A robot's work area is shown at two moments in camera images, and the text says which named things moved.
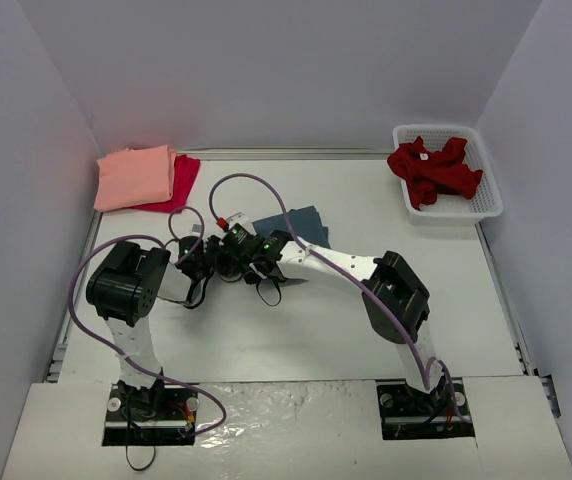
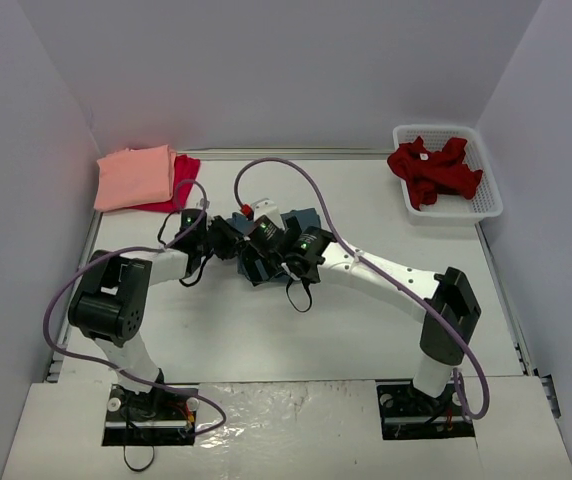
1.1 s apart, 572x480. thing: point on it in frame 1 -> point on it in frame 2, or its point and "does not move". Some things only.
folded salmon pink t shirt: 132,177 does not move
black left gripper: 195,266 -> 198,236
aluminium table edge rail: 506,304 does not move
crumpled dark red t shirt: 431,173 does not move
